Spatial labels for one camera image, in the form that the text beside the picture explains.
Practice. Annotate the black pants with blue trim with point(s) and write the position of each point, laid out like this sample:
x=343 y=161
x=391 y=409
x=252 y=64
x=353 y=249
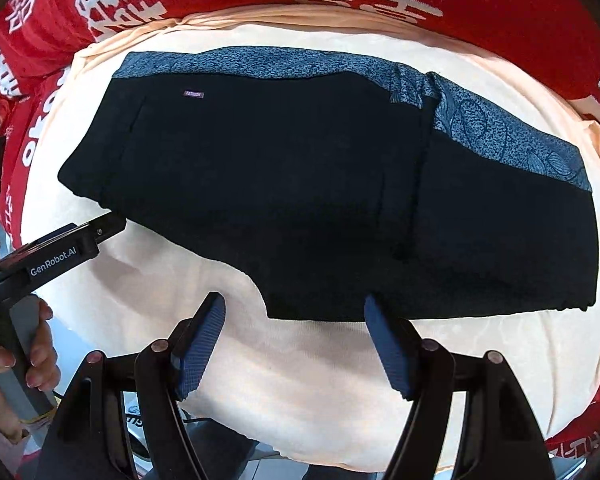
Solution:
x=280 y=185

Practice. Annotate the cream bed sheet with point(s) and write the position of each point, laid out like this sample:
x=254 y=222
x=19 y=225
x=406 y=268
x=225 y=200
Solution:
x=130 y=285

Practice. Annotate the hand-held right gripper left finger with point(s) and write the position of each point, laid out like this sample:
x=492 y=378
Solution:
x=200 y=355

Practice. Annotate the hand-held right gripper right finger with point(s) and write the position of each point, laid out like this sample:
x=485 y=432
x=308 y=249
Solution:
x=390 y=355

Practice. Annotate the person's left hand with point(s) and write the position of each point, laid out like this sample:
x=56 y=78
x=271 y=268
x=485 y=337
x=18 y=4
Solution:
x=42 y=365

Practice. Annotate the red printed blanket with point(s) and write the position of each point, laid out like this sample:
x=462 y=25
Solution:
x=480 y=0

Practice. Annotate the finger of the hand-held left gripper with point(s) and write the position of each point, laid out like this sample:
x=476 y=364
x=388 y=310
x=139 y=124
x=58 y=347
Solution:
x=105 y=227

